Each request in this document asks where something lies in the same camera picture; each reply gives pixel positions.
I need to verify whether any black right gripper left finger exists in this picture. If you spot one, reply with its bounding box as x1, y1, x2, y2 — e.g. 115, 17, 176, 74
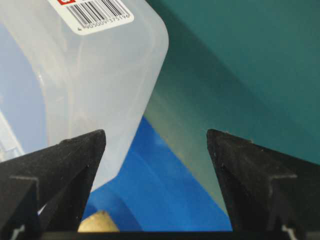
0, 129, 106, 240

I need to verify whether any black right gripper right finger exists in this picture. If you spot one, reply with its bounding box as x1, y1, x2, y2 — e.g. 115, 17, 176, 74
206, 129, 320, 240

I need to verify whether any translucent plastic tool box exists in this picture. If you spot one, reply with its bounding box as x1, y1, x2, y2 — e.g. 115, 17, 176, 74
0, 0, 169, 190

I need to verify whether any green upright panel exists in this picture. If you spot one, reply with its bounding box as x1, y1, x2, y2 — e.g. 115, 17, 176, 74
143, 0, 320, 211

